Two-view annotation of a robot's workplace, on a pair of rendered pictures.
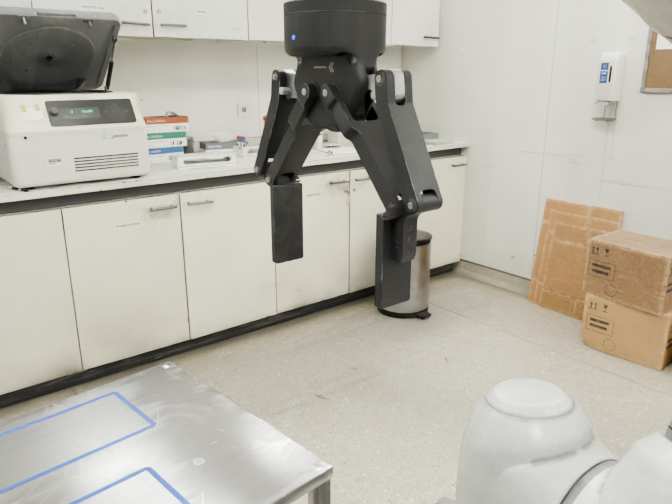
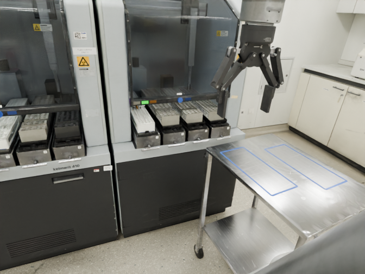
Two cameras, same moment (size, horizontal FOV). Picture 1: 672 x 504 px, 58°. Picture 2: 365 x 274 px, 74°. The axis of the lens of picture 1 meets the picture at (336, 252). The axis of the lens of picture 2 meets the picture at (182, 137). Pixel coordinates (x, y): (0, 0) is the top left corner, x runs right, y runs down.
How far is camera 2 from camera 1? 0.79 m
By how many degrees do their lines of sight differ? 96
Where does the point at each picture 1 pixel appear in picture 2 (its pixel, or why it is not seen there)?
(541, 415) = not seen: hidden behind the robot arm
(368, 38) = (242, 37)
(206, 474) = (295, 199)
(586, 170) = not seen: outside the picture
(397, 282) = (220, 110)
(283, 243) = (263, 104)
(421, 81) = not seen: outside the picture
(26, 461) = (296, 163)
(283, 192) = (266, 87)
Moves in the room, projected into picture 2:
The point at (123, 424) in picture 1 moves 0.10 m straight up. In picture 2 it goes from (323, 182) to (331, 162)
